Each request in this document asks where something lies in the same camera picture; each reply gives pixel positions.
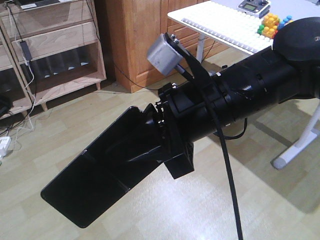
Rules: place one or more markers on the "grey digital scale device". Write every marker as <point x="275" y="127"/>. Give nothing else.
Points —
<point x="256" y="8"/>

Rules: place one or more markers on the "black smartphone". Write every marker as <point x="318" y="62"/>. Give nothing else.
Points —
<point x="114" y="163"/>

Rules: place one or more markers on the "colourful building blocks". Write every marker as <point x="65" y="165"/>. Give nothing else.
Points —
<point x="271" y="24"/>

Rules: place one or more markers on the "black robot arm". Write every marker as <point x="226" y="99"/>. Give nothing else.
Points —
<point x="240" y="96"/>

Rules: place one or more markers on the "black power adapter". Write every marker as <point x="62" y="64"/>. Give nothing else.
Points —
<point x="25" y="50"/>

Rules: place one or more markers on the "white power strip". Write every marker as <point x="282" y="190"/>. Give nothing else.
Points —
<point x="5" y="142"/>

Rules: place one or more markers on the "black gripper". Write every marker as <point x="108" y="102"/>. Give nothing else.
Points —
<point x="181" y="118"/>

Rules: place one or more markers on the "orange wooden cabinet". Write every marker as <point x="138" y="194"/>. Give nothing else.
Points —
<point x="127" y="28"/>

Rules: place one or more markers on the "wooden shelf unit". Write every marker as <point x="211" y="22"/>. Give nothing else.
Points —
<point x="63" y="39"/>

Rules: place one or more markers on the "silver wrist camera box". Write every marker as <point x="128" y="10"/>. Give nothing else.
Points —
<point x="163" y="56"/>

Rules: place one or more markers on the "white height adjustable table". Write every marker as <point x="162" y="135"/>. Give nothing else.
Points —
<point x="225" y="27"/>

